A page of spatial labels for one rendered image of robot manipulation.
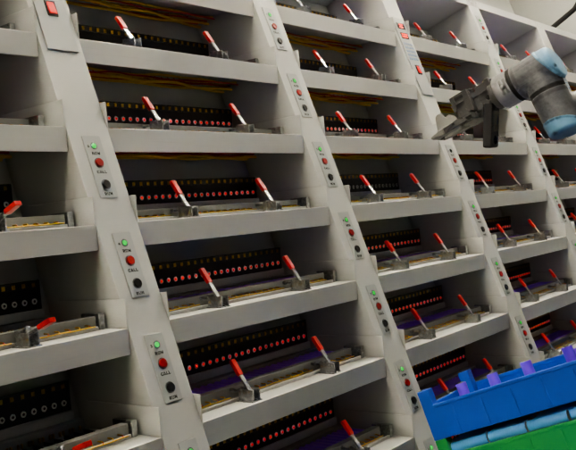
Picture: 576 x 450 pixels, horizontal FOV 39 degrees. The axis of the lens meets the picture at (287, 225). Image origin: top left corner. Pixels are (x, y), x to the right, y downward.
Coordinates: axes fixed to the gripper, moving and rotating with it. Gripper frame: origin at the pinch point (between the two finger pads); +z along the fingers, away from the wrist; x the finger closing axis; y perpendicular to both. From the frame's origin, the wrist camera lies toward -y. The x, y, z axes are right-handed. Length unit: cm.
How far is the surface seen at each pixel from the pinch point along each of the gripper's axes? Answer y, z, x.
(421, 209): -13.4, 16.7, -5.9
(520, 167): 2, 21, -101
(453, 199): -11.5, 16.0, -25.5
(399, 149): 5.4, 15.9, -6.7
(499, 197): -12, 16, -59
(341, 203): -10.2, 15.5, 33.3
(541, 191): -11, 16, -96
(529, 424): -68, -32, 83
